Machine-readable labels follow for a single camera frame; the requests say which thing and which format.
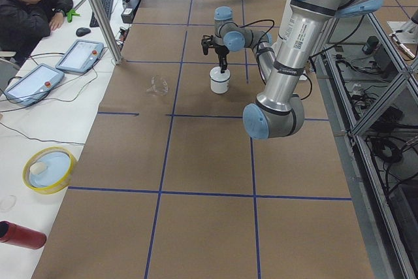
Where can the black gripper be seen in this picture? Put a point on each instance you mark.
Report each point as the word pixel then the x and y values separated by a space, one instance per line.
pixel 221 52

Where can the white enamel mug lid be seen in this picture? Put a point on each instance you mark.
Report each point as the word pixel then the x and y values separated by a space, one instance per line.
pixel 218 75

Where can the clear glass funnel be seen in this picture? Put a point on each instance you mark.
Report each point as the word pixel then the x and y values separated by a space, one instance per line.
pixel 158 86

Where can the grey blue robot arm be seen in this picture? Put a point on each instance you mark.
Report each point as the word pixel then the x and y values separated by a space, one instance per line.
pixel 278 111

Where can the white enamel mug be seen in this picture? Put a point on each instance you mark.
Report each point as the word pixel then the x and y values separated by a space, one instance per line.
pixel 219 88

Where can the black power supply box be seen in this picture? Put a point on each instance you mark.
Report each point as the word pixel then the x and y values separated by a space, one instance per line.
pixel 130 8

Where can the far teach pendant tablet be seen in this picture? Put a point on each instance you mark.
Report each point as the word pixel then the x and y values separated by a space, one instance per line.
pixel 80 57

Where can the teach pendant tablet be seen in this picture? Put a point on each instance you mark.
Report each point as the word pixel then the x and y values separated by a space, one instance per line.
pixel 34 86
pixel 80 57

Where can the black computer mouse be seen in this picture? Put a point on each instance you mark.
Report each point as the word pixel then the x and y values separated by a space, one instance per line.
pixel 82 31

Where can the green toy object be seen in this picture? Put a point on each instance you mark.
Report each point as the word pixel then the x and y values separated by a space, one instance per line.
pixel 71 14

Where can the near teach pendant tablet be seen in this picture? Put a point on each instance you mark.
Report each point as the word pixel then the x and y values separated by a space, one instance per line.
pixel 34 86

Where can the person in black jacket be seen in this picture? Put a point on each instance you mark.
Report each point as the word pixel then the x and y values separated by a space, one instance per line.
pixel 24 23

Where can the red bottle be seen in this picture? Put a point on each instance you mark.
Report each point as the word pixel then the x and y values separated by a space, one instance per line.
pixel 21 236

